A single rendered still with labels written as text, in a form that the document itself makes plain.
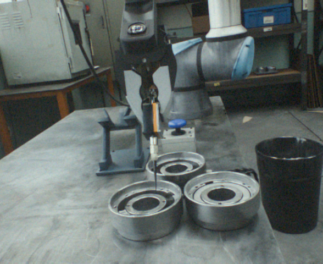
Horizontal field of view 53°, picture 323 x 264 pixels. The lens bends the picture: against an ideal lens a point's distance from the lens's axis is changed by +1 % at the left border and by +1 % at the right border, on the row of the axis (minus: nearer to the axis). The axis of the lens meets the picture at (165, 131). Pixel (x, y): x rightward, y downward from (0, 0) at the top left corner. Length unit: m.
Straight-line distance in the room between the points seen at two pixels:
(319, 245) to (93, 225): 1.45
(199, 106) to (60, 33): 1.89
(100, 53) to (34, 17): 1.75
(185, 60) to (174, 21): 3.53
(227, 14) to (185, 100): 0.27
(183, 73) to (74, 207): 0.56
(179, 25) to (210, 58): 3.55
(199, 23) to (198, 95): 2.97
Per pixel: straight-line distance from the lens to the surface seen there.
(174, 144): 0.69
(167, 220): 0.44
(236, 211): 0.43
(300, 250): 1.77
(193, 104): 0.98
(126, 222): 0.44
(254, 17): 4.04
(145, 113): 0.51
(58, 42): 2.73
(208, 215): 0.44
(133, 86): 0.52
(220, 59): 0.93
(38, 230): 0.54
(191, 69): 0.96
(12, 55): 2.91
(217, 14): 0.94
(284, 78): 4.05
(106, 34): 4.37
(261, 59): 4.57
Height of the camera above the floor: 1.05
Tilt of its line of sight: 16 degrees down
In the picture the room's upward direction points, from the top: 7 degrees counter-clockwise
